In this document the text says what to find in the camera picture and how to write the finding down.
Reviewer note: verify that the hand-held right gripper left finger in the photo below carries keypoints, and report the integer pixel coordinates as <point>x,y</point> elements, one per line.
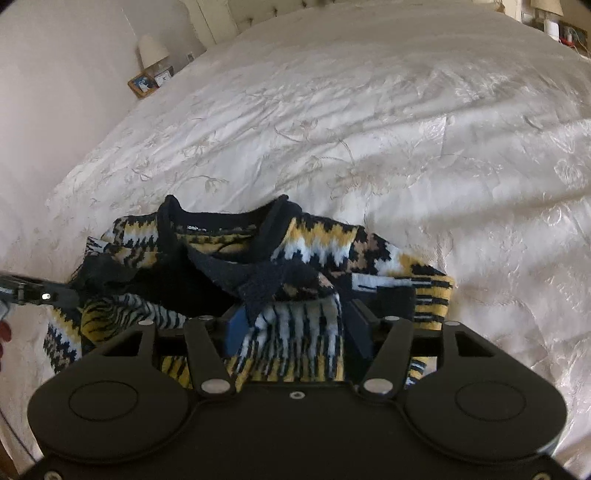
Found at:
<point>236,334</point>

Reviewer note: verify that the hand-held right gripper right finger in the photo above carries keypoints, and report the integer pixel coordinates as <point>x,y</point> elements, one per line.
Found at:
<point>358,332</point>

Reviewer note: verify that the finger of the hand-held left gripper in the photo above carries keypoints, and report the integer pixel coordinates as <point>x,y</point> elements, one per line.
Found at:
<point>104,277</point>

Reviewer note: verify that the navy yellow patterned knit sweater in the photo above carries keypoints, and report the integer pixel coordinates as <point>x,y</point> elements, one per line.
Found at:
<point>314,249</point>

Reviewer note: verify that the person's left hand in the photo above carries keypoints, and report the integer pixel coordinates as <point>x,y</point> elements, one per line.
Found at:
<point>3,332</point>

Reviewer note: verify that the bed with white bedspread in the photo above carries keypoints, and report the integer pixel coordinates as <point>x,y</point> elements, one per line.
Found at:
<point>346,138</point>

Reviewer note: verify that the small table clock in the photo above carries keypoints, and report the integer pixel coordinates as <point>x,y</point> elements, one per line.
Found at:
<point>164,77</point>

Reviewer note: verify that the cream shade table lamp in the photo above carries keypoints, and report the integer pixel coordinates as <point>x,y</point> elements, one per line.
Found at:
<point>154,48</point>
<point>547,7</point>

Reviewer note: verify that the cream tufted headboard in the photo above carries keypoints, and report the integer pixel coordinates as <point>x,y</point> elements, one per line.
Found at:
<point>221,18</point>

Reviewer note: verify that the white cup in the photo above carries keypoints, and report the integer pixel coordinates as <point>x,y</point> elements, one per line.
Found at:
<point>552,27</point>

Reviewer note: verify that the wooden photo frame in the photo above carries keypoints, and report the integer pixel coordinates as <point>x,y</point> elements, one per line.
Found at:
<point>143,85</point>

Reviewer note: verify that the dark photo frame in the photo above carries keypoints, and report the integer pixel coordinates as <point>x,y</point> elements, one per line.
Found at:
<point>571,33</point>

